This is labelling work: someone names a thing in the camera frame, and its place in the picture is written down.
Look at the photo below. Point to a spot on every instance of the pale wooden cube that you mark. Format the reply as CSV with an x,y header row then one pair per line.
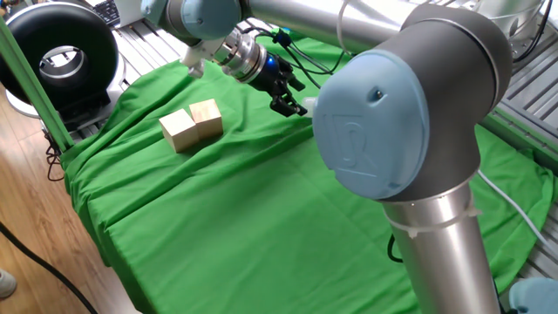
x,y
178,131

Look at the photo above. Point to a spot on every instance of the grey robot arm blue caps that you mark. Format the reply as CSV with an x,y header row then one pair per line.
x,y
392,109

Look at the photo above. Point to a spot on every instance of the white shoe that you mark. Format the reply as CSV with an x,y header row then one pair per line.
x,y
6,283

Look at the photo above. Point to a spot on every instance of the white box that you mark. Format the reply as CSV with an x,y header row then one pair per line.
x,y
128,8

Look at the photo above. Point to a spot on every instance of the green frame post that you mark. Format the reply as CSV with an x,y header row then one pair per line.
x,y
30,83

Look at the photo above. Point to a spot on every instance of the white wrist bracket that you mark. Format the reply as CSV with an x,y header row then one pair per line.
x,y
200,54

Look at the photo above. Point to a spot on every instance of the reddish wooden cube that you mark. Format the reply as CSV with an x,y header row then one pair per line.
x,y
207,118

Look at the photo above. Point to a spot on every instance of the black keyboard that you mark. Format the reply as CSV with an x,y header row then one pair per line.
x,y
109,11

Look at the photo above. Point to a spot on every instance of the green cloth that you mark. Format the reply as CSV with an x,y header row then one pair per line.
x,y
218,218

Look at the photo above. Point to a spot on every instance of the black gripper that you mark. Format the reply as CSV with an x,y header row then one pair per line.
x,y
270,76

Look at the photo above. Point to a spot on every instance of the silver mount plate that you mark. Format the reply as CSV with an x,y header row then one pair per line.
x,y
510,17

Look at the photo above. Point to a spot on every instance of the white LED bulb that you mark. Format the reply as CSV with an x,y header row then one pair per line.
x,y
308,105

